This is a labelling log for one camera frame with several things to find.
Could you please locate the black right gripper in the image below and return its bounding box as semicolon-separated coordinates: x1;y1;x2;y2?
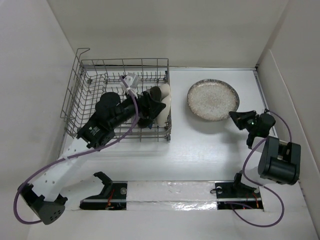
228;109;258;134

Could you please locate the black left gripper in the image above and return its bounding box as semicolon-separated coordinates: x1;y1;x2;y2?
110;87;166;130

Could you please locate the cream divided plate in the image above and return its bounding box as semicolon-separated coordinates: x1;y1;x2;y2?
156;83;172;127

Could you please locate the speckled beige round plate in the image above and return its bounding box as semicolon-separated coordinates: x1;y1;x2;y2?
186;79;240;122

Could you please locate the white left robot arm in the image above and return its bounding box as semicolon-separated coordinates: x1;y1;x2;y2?
13;87;172;225

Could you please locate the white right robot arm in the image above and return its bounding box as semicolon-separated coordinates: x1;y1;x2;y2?
229;109;301;186

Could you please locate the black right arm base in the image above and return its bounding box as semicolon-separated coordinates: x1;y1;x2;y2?
210;172;264;210

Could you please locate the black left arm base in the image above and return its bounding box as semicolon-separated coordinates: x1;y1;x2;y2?
79;171;128;211

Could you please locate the grey wire dish rack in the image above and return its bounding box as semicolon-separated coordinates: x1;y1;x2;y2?
60;48;170;138

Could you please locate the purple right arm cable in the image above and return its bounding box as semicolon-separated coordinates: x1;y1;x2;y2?
229;109;293;228

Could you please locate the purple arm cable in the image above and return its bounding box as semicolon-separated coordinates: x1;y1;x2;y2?
229;109;293;228
13;75;140;225

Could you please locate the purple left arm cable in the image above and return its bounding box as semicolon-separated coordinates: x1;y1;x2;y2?
13;75;140;225

